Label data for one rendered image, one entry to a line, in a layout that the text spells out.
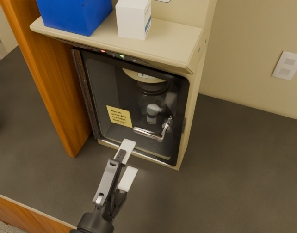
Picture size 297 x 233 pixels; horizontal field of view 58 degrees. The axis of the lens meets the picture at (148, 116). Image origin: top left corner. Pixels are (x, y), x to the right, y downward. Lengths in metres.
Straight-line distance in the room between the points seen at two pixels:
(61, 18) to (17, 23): 0.14
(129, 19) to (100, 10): 0.08
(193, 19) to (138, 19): 0.12
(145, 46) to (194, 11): 0.12
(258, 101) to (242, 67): 0.19
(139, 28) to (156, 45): 0.04
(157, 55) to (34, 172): 0.71
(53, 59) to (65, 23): 0.24
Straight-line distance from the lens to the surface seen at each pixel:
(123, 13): 0.49
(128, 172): 0.75
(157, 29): 0.54
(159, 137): 0.72
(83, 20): 0.51
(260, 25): 1.03
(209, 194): 0.96
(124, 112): 0.79
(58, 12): 0.54
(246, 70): 1.14
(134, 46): 0.49
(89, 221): 0.61
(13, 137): 1.17
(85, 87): 0.80
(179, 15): 0.55
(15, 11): 0.64
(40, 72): 0.73
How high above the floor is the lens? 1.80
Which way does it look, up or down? 51 degrees down
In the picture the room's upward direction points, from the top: straight up
